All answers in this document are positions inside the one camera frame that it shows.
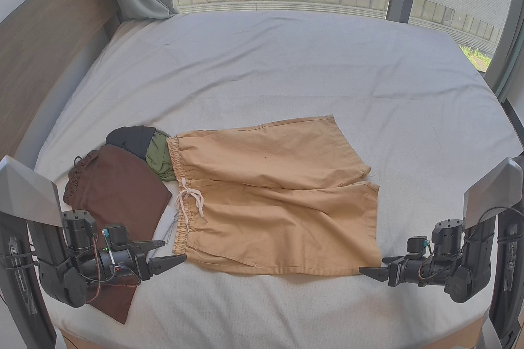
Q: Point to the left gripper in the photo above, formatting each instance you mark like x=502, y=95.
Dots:
x=123, y=260

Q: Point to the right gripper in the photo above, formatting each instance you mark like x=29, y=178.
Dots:
x=409, y=271

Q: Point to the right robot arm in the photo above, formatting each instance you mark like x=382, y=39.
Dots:
x=491, y=196

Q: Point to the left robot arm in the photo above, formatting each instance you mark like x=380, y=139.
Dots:
x=24, y=224

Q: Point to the bed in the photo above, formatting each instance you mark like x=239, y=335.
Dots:
x=278, y=65

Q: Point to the white garment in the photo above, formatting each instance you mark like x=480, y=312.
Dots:
x=166, y=226

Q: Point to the brown shorts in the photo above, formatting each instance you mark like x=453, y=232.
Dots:
x=118, y=188

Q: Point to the green garment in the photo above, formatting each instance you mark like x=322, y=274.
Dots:
x=159, y=159

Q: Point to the black garment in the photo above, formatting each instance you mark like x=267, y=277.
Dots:
x=127, y=138

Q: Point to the tan shorts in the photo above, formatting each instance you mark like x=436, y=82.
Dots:
x=278, y=200

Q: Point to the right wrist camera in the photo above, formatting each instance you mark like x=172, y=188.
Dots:
x=416, y=246

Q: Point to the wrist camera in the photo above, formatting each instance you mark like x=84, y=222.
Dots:
x=116, y=237
x=416, y=246

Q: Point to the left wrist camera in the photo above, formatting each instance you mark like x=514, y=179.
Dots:
x=116, y=237

